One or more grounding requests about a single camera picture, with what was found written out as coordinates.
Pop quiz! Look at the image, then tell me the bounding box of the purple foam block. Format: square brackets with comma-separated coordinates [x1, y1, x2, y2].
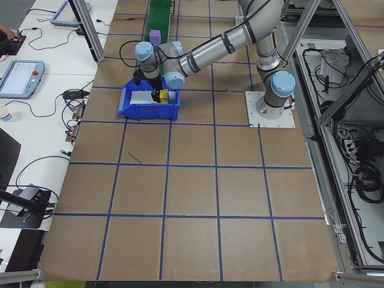
[149, 29, 163, 46]

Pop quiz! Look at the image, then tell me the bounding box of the bare person hand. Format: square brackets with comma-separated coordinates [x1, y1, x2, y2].
[0, 23, 15, 41]

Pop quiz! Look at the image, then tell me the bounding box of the blue plastic storage bin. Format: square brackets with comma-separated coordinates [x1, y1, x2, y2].
[116, 74, 182, 121]

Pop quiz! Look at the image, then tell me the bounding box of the green conveyor belt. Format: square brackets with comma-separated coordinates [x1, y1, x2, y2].
[143, 0, 173, 76]

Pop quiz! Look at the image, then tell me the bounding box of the small circuit board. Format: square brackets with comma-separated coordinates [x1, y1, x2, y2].
[65, 123, 81, 145]
[71, 102, 86, 121]

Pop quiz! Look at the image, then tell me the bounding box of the light blue teach pendant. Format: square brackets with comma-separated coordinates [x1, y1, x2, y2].
[50, 0, 92, 29]

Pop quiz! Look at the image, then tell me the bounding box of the teach pendant with lit screen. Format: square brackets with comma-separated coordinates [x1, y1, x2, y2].
[0, 59, 46, 100]

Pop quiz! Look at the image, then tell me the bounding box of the black box with red light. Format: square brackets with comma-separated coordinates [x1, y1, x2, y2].
[0, 34, 28, 56]

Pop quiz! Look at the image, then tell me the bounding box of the white paper cup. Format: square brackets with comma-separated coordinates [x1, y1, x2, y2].
[0, 104, 14, 123]

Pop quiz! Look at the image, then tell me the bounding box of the small grey box device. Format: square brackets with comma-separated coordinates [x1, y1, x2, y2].
[18, 185, 41, 201]

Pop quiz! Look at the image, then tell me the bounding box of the black flat monitor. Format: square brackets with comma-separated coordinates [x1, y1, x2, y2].
[0, 127, 22, 193]

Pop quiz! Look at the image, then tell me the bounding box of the white crumpled bag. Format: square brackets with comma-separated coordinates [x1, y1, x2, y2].
[320, 49, 350, 85]

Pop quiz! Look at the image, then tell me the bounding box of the black device on table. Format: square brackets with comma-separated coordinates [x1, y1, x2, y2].
[0, 188, 52, 230]

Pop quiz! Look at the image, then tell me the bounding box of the white power strip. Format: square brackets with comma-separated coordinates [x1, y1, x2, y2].
[335, 128, 369, 165]

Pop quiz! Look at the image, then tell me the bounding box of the aluminium extrusion bar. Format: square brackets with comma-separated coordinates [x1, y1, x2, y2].
[0, 268, 45, 284]
[331, 269, 384, 281]

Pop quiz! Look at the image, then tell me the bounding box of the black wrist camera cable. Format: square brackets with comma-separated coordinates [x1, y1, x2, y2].
[119, 40, 142, 69]

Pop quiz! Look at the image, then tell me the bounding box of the red conveyor power wire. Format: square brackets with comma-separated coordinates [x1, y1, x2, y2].
[109, 17, 148, 24]

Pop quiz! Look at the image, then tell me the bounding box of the black cable adapter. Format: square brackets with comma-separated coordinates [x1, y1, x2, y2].
[62, 89, 91, 101]

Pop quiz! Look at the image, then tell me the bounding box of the aluminium extrusion post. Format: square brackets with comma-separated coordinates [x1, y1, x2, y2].
[68, 0, 106, 63]

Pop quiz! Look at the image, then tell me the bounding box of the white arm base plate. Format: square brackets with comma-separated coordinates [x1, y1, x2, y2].
[245, 91, 296, 129]

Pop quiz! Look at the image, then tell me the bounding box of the black pendant cable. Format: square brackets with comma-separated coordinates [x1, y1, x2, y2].
[17, 26, 82, 52]

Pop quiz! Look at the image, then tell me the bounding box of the metal bar V-shaped frame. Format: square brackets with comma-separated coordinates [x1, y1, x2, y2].
[281, 0, 384, 272]

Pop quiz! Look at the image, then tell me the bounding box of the black cable coil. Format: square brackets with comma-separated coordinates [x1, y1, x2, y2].
[347, 164, 384, 205]

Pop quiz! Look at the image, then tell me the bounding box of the small grey bracket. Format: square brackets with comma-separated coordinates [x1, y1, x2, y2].
[332, 223, 346, 244]

